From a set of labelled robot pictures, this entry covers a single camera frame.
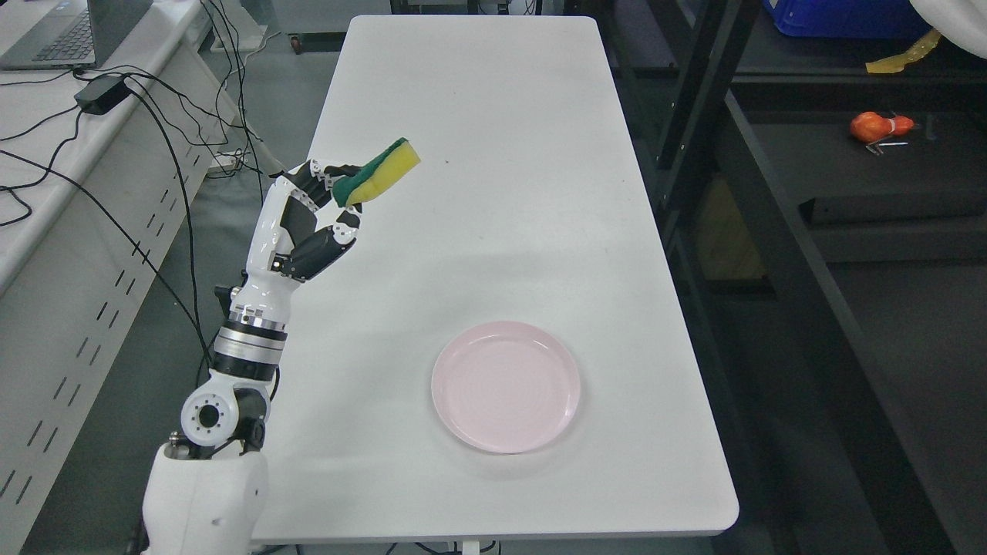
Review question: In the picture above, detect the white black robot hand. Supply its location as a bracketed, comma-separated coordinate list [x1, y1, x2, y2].
[227, 160, 362, 331]

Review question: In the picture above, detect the green yellow sponge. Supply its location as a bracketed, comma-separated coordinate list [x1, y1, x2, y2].
[332, 137, 420, 207]

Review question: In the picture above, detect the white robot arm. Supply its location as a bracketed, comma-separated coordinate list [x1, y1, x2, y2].
[143, 310, 287, 554]

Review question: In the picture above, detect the black metal shelf rack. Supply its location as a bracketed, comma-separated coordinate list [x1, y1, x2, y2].
[590, 1, 985, 554]

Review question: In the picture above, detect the white power strip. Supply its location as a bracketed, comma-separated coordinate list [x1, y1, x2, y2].
[207, 153, 243, 178]

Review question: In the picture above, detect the white side desk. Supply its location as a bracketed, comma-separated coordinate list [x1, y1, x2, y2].
[1, 1, 234, 554]

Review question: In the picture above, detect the black power adapter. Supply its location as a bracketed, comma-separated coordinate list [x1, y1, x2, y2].
[73, 75, 133, 116]

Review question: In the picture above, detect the pink round plate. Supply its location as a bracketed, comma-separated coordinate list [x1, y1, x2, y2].
[430, 321, 582, 456]

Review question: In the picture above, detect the grey laptop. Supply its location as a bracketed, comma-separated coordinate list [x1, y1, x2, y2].
[1, 1, 153, 70]

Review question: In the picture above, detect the blue plastic bin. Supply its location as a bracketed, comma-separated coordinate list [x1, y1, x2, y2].
[762, 1, 931, 39]

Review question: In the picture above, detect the yellow tape strip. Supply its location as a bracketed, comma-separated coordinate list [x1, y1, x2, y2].
[864, 29, 942, 75]

